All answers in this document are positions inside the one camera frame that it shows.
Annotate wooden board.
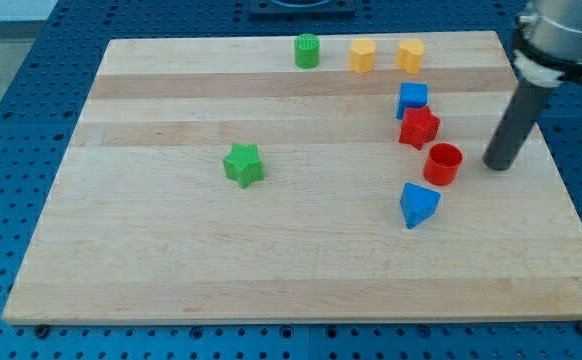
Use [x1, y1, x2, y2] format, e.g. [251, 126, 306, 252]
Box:
[3, 31, 582, 325]

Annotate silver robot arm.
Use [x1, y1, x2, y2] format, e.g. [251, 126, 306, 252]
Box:
[512, 0, 582, 88]

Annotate red star block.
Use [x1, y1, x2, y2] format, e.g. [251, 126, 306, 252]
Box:
[398, 106, 441, 150]

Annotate red cylinder block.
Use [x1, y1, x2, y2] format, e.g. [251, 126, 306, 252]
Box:
[423, 143, 464, 186]

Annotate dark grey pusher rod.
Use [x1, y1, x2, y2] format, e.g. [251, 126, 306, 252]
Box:
[482, 77, 555, 171]

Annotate blue cube block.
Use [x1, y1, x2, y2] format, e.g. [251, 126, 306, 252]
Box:
[396, 82, 428, 119]

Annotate green star block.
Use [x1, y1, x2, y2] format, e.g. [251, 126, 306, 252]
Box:
[223, 143, 264, 188]

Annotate blue triangle block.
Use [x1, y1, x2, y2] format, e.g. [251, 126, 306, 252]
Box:
[400, 183, 442, 229]

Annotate yellow heart block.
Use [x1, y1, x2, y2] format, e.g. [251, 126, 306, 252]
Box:
[395, 38, 426, 74]

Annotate yellow hexagon block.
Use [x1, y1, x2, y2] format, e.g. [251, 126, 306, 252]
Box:
[349, 38, 377, 73]

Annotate green cylinder block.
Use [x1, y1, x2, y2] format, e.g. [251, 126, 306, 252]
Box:
[294, 33, 320, 69]

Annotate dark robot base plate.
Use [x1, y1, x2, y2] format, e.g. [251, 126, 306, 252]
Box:
[248, 0, 356, 19]

